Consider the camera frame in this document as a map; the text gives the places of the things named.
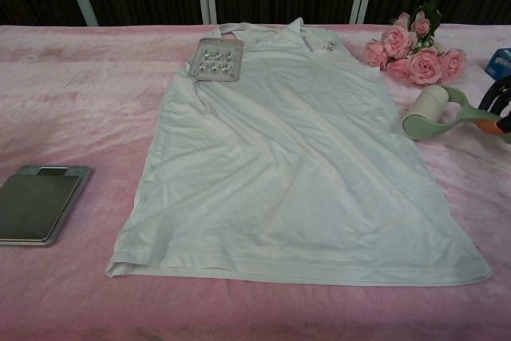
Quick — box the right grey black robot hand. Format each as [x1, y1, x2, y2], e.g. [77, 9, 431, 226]
[477, 78, 511, 135]

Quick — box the green lint roller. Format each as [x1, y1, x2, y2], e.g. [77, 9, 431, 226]
[401, 85, 486, 142]

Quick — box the blue cookie box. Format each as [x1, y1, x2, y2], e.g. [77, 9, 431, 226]
[485, 48, 511, 79]

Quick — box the pink rose bouquet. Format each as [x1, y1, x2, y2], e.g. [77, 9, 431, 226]
[363, 0, 468, 86]

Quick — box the white tank top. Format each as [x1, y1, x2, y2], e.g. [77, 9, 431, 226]
[104, 17, 492, 287]

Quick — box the hair clip card pack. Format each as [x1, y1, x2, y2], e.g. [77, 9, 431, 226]
[187, 36, 245, 84]

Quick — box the pink fleece blanket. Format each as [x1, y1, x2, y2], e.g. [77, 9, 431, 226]
[0, 23, 511, 341]

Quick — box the silver digital scale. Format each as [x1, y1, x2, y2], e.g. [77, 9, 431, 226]
[0, 165, 92, 248]

